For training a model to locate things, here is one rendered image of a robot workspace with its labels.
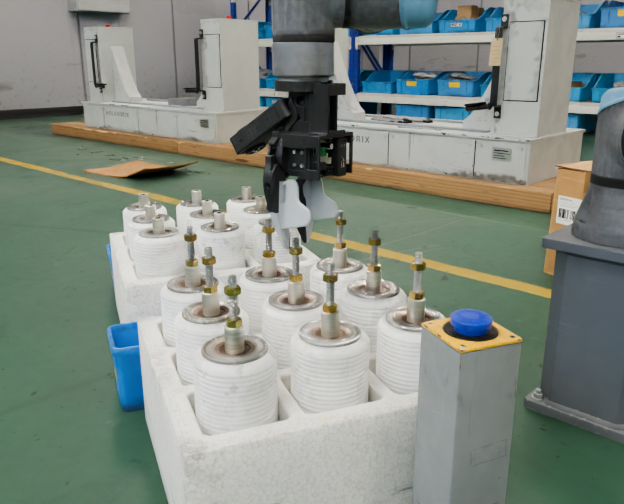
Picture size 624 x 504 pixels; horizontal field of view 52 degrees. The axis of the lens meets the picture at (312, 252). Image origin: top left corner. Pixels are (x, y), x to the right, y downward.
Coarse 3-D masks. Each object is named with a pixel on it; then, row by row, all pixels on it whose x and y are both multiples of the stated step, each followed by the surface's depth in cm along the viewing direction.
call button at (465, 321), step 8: (456, 312) 62; (464, 312) 62; (472, 312) 62; (480, 312) 62; (456, 320) 61; (464, 320) 60; (472, 320) 60; (480, 320) 60; (488, 320) 61; (456, 328) 61; (464, 328) 60; (472, 328) 60; (480, 328) 60; (488, 328) 60
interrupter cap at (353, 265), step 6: (330, 258) 105; (348, 258) 105; (318, 264) 101; (324, 264) 102; (348, 264) 103; (354, 264) 102; (360, 264) 102; (324, 270) 99; (336, 270) 99; (342, 270) 99; (348, 270) 98; (354, 270) 99
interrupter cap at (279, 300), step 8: (272, 296) 88; (280, 296) 88; (304, 296) 88; (312, 296) 88; (320, 296) 88; (272, 304) 85; (280, 304) 85; (288, 304) 85; (296, 304) 86; (304, 304) 85; (312, 304) 85; (320, 304) 85
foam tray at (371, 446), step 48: (144, 336) 93; (144, 384) 99; (288, 384) 82; (384, 384) 79; (192, 432) 69; (240, 432) 69; (288, 432) 69; (336, 432) 71; (384, 432) 74; (192, 480) 66; (240, 480) 68; (288, 480) 71; (336, 480) 73; (384, 480) 76
